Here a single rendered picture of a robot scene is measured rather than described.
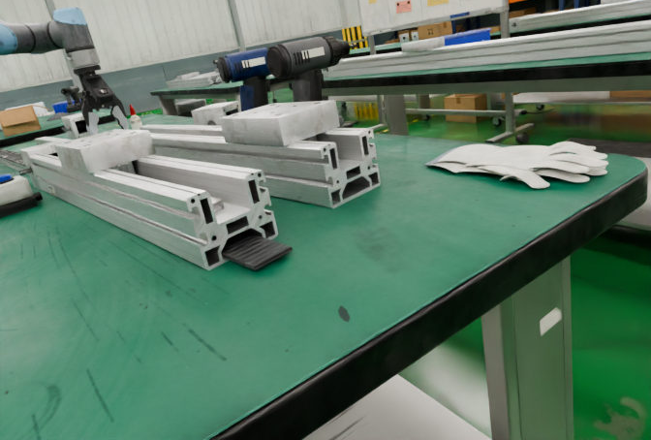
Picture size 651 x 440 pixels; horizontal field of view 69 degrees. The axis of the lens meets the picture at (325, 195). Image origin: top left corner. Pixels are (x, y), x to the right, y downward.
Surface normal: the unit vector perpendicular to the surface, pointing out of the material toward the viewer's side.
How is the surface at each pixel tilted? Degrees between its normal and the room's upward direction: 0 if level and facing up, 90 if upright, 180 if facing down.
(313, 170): 90
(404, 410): 0
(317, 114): 90
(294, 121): 90
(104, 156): 90
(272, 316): 0
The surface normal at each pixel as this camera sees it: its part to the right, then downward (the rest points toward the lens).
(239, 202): -0.72, 0.34
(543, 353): 0.56, 0.16
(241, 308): -0.18, -0.93
